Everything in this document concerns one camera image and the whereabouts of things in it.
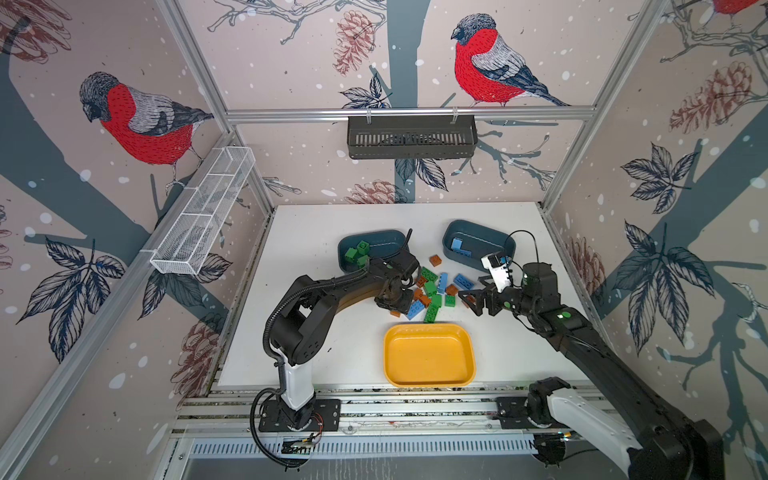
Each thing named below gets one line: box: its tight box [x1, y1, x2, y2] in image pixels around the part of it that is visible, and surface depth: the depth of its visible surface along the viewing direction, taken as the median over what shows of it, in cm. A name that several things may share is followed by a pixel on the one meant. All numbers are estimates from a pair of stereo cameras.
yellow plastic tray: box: [384, 323, 476, 388], surface depth 85 cm
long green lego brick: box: [424, 295, 442, 323], surface depth 93 cm
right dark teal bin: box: [442, 219, 517, 271], surface depth 109 cm
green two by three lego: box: [421, 266, 439, 282], surface depth 102 cm
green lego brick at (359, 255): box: [345, 240, 370, 268], surface depth 106 cm
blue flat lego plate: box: [453, 273, 475, 290], surface depth 99 cm
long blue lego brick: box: [407, 300, 425, 320], surface depth 93 cm
